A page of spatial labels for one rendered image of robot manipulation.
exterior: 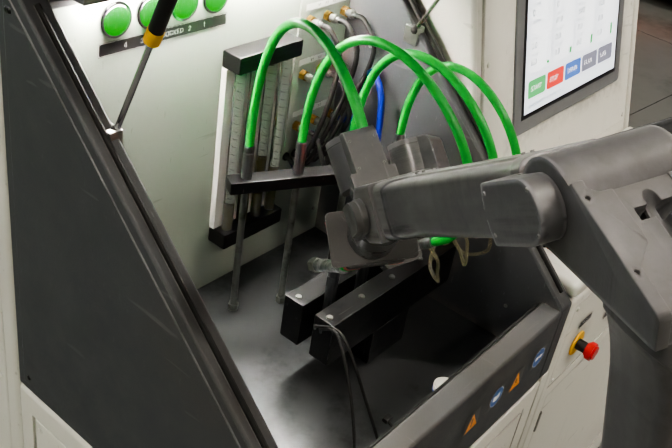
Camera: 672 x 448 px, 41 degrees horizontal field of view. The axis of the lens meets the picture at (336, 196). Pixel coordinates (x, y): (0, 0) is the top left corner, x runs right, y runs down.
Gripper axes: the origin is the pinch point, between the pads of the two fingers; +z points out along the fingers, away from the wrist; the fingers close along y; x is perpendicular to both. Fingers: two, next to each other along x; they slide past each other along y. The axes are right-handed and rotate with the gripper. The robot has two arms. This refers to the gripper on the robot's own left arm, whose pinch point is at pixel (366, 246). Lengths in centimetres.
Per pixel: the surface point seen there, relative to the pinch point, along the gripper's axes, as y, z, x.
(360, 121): -0.7, -8.6, -13.8
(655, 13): -262, 455, -194
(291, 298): 10.1, 27.6, 2.8
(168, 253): 23.8, -5.6, -1.5
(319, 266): 5.8, 9.4, 0.6
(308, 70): 2, 38, -37
